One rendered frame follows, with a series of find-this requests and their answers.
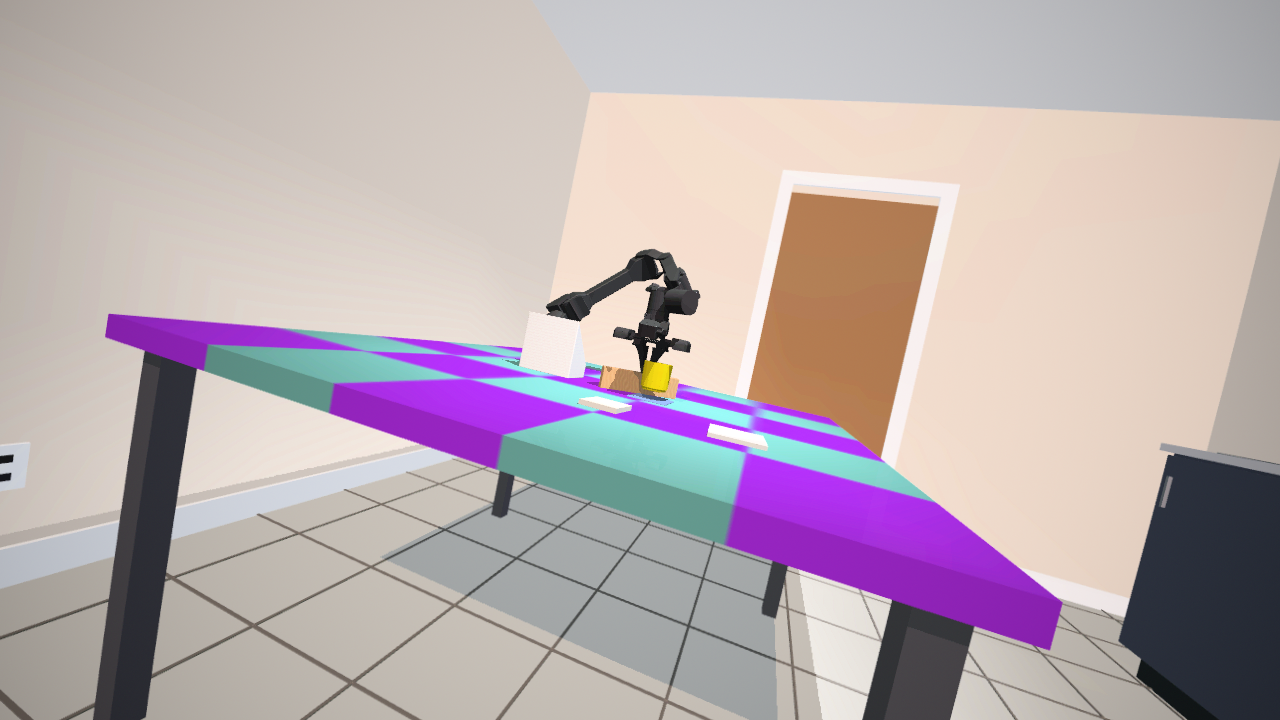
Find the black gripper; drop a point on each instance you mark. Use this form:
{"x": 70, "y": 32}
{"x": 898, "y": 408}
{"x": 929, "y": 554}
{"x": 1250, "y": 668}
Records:
{"x": 661, "y": 346}

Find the light wooden plank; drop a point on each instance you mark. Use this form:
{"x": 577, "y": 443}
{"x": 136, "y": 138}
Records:
{"x": 630, "y": 381}

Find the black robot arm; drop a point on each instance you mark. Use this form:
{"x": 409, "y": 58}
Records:
{"x": 677, "y": 298}

